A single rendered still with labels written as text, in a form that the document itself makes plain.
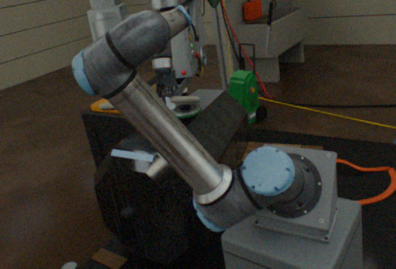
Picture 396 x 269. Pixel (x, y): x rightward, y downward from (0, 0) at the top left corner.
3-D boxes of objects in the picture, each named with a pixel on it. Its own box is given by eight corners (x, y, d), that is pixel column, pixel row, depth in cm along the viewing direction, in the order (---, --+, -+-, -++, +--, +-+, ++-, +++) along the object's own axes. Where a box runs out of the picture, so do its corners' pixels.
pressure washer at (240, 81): (245, 112, 456) (235, 42, 427) (268, 117, 431) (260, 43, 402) (225, 123, 435) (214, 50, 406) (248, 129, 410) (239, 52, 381)
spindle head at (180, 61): (172, 68, 276) (160, 6, 261) (201, 65, 272) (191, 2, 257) (160, 84, 243) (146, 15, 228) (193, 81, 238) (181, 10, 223)
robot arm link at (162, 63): (154, 58, 160) (149, 61, 169) (155, 69, 160) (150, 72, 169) (174, 57, 163) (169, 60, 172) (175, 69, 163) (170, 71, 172)
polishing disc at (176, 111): (199, 114, 246) (198, 112, 245) (167, 117, 249) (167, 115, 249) (202, 102, 265) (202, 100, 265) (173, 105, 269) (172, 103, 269)
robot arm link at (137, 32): (141, 2, 89) (181, 0, 154) (100, 32, 91) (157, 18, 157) (170, 42, 90) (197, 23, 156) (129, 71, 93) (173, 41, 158)
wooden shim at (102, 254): (91, 259, 258) (90, 257, 257) (102, 249, 265) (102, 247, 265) (117, 271, 244) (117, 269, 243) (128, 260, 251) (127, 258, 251)
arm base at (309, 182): (320, 164, 134) (315, 158, 126) (310, 219, 129) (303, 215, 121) (270, 153, 144) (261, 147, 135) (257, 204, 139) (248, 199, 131)
